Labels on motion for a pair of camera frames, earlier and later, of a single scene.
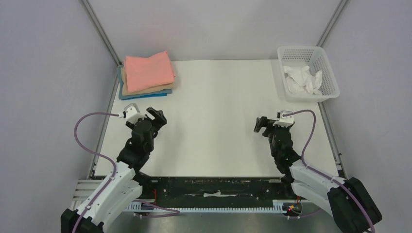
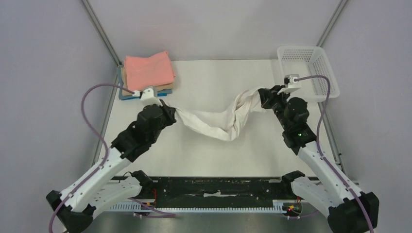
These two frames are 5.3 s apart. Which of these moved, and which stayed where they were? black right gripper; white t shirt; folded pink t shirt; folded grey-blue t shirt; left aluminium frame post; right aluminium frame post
Moved: black right gripper; white t shirt
Stayed: left aluminium frame post; folded grey-blue t shirt; folded pink t shirt; right aluminium frame post
